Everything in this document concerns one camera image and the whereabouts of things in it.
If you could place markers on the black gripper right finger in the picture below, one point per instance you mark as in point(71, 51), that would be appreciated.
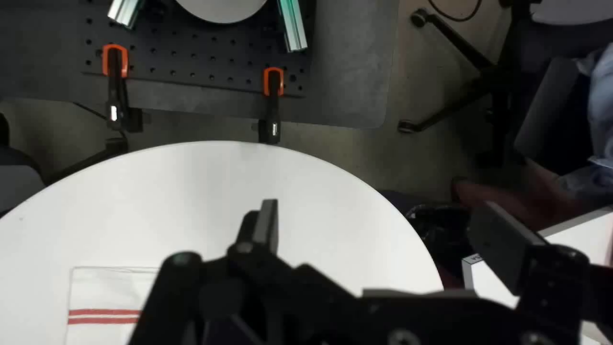
point(502, 243)

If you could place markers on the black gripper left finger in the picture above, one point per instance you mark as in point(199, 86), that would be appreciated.
point(261, 227)

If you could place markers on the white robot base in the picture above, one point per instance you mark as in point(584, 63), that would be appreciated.
point(222, 13)

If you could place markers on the seated person in blue shirt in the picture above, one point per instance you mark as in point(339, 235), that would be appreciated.
point(552, 197)

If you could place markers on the right orange black clamp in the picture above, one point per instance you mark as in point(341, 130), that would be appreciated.
point(272, 93)

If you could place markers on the orange black clamp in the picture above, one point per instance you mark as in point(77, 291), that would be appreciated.
point(115, 68)
point(272, 93)

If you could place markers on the black perforated breadboard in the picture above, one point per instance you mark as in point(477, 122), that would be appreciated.
point(169, 45)

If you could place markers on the left orange black clamp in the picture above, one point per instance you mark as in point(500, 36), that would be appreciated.
point(115, 68)

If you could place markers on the right aluminium rail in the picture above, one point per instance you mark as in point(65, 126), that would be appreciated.
point(293, 26)

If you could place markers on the aluminium rail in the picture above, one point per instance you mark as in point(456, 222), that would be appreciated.
point(293, 26)
point(123, 13)

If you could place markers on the left aluminium rail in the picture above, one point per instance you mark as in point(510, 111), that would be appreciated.
point(123, 13)

